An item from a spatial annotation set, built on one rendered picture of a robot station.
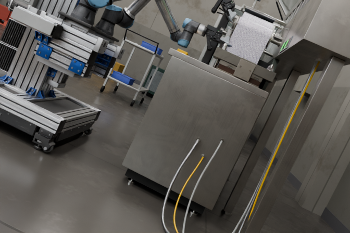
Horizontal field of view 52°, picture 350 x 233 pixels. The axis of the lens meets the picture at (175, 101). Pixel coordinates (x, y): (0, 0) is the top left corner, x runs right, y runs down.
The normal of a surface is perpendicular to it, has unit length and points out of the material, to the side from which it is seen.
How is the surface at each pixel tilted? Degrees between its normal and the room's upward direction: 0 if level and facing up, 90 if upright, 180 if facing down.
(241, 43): 90
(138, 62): 90
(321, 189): 90
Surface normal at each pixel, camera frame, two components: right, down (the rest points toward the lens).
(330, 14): -0.13, 0.02
